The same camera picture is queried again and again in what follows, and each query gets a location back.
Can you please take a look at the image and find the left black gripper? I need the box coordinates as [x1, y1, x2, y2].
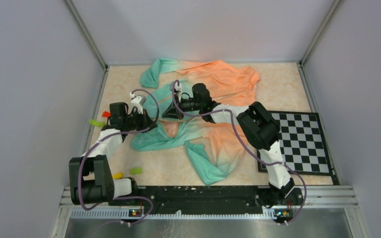
[123, 108, 157, 133]

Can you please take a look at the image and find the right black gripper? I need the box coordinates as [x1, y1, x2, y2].
[162, 94, 202, 121]

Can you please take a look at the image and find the teal and orange jacket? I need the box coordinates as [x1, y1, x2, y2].
[130, 58, 260, 185]

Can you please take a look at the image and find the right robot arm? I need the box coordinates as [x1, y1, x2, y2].
[162, 80, 295, 208]

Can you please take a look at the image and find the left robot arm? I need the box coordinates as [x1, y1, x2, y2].
[68, 102, 157, 210]

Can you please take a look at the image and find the red block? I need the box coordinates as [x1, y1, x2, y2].
[101, 111, 111, 118]

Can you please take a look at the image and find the lime green curved block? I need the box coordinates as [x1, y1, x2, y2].
[89, 119, 106, 128]

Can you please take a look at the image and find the yellow block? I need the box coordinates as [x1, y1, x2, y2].
[112, 172, 124, 179]

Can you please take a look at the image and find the black white checkerboard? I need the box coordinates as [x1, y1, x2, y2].
[271, 111, 335, 176]

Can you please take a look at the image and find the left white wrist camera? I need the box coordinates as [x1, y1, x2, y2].
[129, 92, 146, 115]

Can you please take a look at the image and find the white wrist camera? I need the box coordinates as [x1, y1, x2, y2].
[172, 81, 183, 102]
[129, 92, 146, 115]

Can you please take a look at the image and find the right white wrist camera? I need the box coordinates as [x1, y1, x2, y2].
[172, 81, 183, 102]

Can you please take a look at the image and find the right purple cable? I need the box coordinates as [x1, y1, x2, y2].
[171, 79, 308, 226]

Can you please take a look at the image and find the purple cable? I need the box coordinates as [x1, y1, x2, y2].
[78, 88, 160, 226]
[171, 79, 308, 226]

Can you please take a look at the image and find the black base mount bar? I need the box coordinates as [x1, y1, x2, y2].
[109, 185, 303, 215]

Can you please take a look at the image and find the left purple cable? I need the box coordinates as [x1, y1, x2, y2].
[78, 88, 160, 226]

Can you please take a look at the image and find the aluminium front rail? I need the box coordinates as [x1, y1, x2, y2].
[54, 185, 358, 229]

